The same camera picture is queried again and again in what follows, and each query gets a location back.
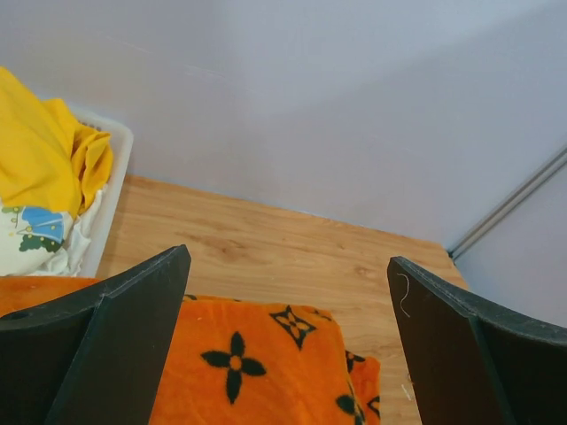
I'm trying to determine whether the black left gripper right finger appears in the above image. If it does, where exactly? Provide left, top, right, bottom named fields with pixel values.
left=387, top=257, right=566, bottom=425

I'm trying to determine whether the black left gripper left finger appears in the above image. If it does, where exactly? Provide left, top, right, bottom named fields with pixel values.
left=1, top=245, right=191, bottom=424

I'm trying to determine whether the right aluminium frame post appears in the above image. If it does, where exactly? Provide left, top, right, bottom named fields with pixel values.
left=447, top=145, right=566, bottom=261

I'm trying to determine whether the white cartoon print cloth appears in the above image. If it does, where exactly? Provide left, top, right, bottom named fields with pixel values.
left=1, top=187, right=107, bottom=277

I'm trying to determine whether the yellow cloth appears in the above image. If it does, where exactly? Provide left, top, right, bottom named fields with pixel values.
left=1, top=67, right=113, bottom=218

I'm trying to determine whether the orange patterned pillowcase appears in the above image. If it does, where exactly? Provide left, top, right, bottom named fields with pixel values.
left=1, top=276, right=380, bottom=424

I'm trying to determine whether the white plastic laundry basket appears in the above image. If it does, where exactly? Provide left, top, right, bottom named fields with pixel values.
left=70, top=104, right=134, bottom=277

